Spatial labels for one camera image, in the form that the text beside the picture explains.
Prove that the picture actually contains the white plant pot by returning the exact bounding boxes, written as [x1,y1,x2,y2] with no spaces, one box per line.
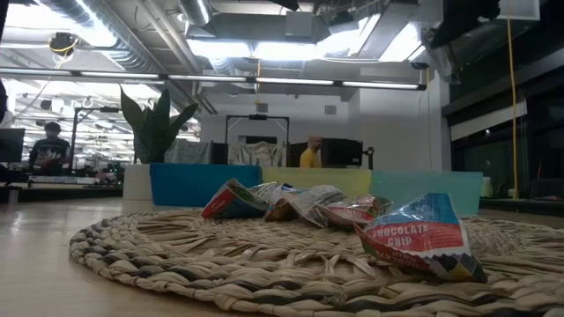
[122,163,153,203]

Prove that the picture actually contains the black gantry frame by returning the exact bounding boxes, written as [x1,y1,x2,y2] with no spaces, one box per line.
[225,114,291,168]
[69,105,121,173]

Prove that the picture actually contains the white cloth cover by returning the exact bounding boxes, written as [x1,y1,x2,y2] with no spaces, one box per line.
[226,141,286,168]

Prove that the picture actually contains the black monitor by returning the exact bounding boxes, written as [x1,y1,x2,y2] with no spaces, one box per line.
[0,128,26,164]

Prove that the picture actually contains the chocolate chip granola bar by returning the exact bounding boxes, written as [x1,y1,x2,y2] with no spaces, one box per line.
[353,191,489,284]

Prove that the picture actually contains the black computer case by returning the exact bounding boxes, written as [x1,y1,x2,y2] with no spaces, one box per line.
[320,137,365,169]

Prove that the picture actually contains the blue plastic bin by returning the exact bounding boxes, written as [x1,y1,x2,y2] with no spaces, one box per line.
[149,162,264,209]

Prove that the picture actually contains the yellow plastic bin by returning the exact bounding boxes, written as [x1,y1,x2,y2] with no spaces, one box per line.
[261,166,374,200]

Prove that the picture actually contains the green plastic bin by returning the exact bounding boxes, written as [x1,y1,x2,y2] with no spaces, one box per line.
[368,169,484,217]

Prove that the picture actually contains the grey cloth cover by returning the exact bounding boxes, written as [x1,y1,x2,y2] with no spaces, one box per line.
[165,139,213,166]

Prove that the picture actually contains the granola bar orange white wrapper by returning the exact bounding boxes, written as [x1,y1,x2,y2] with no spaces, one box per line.
[263,183,347,228]

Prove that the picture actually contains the granola bar red green wrapper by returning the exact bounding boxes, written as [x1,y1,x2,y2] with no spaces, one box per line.
[313,195,394,232]

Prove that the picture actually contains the long ceiling light bar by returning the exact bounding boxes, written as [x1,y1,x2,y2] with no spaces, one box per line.
[0,67,427,92]

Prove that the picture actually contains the granola bar blue red wrapper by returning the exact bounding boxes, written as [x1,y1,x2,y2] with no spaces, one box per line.
[201,177,269,220]

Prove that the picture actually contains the granola bar blue white wrapper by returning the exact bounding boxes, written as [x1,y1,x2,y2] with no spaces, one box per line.
[249,181,295,204]

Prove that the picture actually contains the person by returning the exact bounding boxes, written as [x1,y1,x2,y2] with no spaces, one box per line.
[299,135,324,170]
[27,121,72,172]

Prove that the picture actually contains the round woven straw placemat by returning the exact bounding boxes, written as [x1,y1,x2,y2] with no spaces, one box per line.
[68,207,564,317]

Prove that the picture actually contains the green snake plant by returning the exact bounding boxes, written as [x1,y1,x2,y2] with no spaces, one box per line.
[119,85,200,166]

